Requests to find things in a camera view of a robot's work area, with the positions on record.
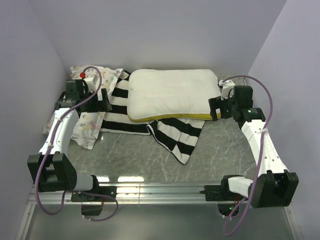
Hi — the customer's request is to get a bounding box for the black white striped pillowcase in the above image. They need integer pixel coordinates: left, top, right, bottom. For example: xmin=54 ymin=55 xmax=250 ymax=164
xmin=100 ymin=70 xmax=205 ymax=165

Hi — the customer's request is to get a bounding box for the white pillow yellow edge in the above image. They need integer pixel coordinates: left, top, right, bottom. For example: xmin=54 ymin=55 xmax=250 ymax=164
xmin=127 ymin=69 xmax=221 ymax=122

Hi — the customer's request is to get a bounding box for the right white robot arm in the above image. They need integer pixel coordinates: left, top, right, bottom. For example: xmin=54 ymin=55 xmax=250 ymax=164
xmin=209 ymin=80 xmax=299 ymax=208

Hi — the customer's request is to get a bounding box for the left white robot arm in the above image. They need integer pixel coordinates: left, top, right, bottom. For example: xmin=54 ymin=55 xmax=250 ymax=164
xmin=27 ymin=76 xmax=112 ymax=201

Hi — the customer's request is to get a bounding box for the floral patterned pillow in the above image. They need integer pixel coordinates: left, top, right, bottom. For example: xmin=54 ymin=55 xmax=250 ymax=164
xmin=42 ymin=65 xmax=124 ymax=150

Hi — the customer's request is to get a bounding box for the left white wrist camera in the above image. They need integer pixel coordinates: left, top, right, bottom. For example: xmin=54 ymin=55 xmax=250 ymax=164
xmin=79 ymin=72 xmax=98 ymax=93

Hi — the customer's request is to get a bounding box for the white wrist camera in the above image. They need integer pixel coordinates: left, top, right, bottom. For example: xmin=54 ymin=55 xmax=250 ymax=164
xmin=218 ymin=80 xmax=235 ymax=100
xmin=79 ymin=72 xmax=98 ymax=93

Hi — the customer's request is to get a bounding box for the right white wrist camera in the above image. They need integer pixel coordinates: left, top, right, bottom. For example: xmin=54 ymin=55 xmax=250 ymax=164
xmin=218 ymin=80 xmax=235 ymax=100

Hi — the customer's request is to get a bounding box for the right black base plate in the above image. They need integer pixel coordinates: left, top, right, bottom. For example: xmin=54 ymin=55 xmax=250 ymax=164
xmin=199 ymin=184 xmax=244 ymax=202

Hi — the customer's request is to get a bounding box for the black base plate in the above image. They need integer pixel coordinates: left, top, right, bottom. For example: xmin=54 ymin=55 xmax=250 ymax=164
xmin=71 ymin=186 xmax=117 ymax=203
xmin=199 ymin=184 xmax=244 ymax=202

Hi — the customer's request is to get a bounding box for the aluminium mounting rail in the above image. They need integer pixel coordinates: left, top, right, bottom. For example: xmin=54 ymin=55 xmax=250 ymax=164
xmin=14 ymin=181 xmax=303 ymax=240

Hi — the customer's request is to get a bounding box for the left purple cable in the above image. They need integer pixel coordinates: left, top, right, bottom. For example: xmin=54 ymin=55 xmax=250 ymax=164
xmin=34 ymin=65 xmax=119 ymax=222

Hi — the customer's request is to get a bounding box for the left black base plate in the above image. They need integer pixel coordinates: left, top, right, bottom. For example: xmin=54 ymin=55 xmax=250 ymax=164
xmin=71 ymin=186 xmax=117 ymax=203

